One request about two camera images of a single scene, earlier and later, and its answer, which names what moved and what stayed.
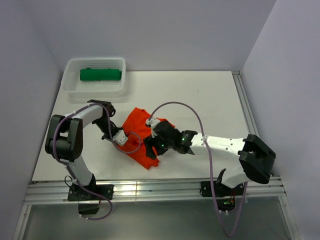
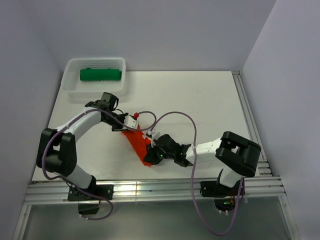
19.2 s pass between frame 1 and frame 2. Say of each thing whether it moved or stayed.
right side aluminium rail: stayed
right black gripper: moved
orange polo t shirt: moved
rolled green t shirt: stayed
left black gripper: moved
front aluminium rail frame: stayed
